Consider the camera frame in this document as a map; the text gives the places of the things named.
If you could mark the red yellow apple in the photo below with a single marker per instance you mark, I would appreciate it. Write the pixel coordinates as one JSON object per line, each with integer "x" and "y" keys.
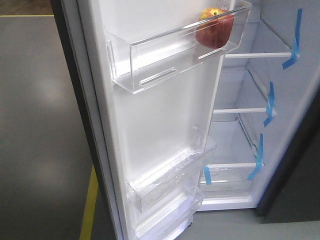
{"x": 215, "y": 33}

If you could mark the open fridge door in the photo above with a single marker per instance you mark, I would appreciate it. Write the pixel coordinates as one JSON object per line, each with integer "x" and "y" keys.
{"x": 131, "y": 134}

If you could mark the lower glass fridge shelf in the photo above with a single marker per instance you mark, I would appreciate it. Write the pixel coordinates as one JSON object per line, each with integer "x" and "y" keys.
{"x": 236, "y": 137}

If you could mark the glass fridge shelf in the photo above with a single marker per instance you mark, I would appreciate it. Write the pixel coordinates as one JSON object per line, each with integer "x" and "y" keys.
{"x": 244, "y": 92}
{"x": 236, "y": 137}
{"x": 259, "y": 41}

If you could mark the middle glass fridge shelf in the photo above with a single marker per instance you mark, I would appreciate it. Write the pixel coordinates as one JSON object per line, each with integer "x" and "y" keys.
{"x": 244, "y": 92}

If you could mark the dark grey fridge body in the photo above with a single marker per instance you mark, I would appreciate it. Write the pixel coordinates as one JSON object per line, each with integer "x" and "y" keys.
{"x": 266, "y": 115}

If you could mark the upper glass fridge shelf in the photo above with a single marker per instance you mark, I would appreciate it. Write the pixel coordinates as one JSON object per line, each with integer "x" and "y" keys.
{"x": 259, "y": 41}

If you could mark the upper clear door bin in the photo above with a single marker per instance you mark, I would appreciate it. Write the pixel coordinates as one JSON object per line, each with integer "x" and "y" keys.
{"x": 139, "y": 65}

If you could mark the clear door bin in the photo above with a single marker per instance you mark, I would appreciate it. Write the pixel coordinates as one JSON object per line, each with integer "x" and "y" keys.
{"x": 147, "y": 189}
{"x": 139, "y": 65}
{"x": 168, "y": 214}

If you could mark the middle clear door bin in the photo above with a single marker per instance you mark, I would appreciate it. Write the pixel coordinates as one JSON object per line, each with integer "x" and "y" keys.
{"x": 147, "y": 189}

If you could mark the clear crisper drawer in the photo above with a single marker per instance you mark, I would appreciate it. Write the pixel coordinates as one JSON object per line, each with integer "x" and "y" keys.
{"x": 226, "y": 182}

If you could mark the lower clear door bin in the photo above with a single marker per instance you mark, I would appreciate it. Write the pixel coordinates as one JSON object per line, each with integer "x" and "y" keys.
{"x": 168, "y": 214}

